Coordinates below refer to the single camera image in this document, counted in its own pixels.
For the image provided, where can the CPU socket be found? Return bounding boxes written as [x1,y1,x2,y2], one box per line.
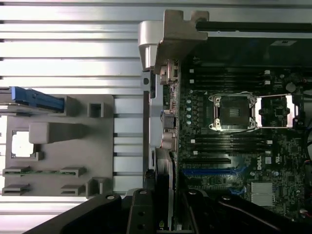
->
[209,93,258,132]

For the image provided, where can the black open PC case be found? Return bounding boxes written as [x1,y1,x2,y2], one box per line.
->
[137,20,312,234]

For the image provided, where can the grey parts rack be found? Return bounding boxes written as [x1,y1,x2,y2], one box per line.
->
[0,94,115,198]

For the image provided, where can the silver socket cover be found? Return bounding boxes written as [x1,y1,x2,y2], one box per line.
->
[255,94,300,129]

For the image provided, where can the silver CPU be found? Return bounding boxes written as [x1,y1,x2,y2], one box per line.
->
[11,131,35,156]

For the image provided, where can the green motherboard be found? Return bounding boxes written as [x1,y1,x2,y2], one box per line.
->
[177,57,312,220]

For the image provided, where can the hard disk blue bracket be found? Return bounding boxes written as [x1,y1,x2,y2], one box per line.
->
[0,86,66,115]

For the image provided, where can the light grey case handle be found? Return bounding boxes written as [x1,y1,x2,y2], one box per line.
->
[137,20,160,71]

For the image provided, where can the blue expansion slot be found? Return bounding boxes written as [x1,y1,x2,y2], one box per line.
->
[182,168,236,176]

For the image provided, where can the black expansion slot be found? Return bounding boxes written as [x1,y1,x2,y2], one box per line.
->
[182,157,232,166]

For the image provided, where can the RAM slot white clips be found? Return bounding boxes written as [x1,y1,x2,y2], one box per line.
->
[191,138,272,146]
[192,148,272,156]
[189,78,271,85]
[189,68,271,75]

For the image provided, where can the green RAM stick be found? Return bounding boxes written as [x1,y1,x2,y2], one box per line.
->
[2,170,88,176]

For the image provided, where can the silver chipset heatsink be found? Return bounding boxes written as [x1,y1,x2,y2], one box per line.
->
[250,181,274,203]

